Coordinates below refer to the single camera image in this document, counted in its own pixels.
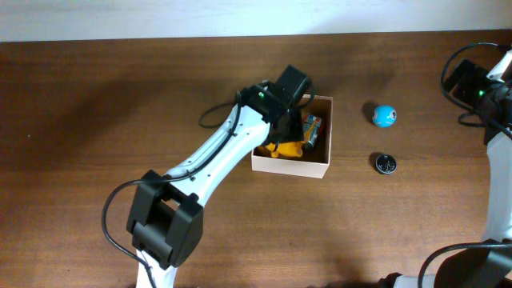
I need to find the orange rubber toy figure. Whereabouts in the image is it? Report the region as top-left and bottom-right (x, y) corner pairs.
(258, 141), (305, 158)

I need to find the blue toy ball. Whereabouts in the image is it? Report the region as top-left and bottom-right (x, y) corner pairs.
(372, 105), (397, 128)

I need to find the black round disc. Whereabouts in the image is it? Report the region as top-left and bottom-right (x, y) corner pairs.
(375, 154), (397, 174)

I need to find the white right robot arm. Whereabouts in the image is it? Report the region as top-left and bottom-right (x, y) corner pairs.
(378, 45), (511, 288)

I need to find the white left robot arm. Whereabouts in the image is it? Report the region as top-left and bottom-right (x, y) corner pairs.
(126, 66), (313, 287)

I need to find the pink cardboard box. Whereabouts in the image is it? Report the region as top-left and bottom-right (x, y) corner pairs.
(250, 96), (334, 178)

